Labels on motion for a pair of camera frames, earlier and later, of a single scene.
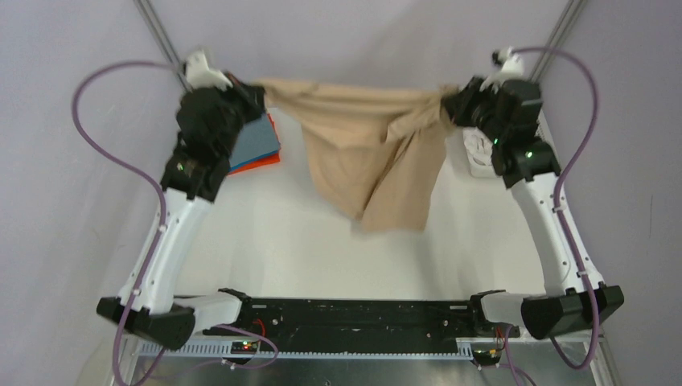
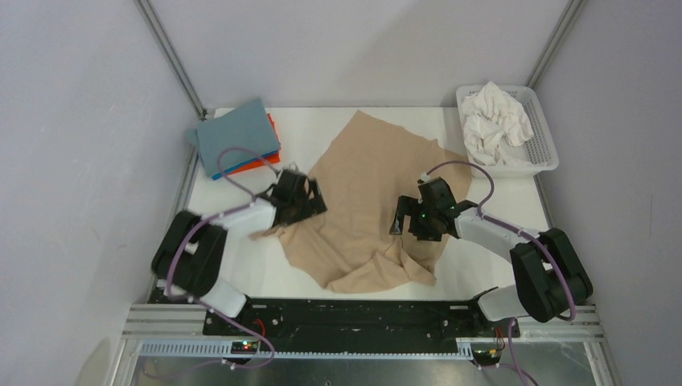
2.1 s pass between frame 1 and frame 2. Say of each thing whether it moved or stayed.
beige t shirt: moved
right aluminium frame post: stayed
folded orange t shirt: stayed
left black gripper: moved
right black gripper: moved
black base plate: stayed
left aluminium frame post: stayed
